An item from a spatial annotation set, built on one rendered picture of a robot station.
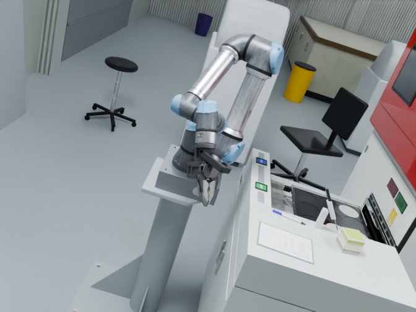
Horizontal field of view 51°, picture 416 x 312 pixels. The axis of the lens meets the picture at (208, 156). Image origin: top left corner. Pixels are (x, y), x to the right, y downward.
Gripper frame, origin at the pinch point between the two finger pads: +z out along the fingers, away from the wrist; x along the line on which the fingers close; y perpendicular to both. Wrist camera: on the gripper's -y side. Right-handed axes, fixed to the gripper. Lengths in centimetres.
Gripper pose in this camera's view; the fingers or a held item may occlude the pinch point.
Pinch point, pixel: (207, 202)
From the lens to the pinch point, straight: 149.7
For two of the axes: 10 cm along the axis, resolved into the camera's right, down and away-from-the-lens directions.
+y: -7.3, 0.2, 6.9
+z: -0.5, 10.0, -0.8
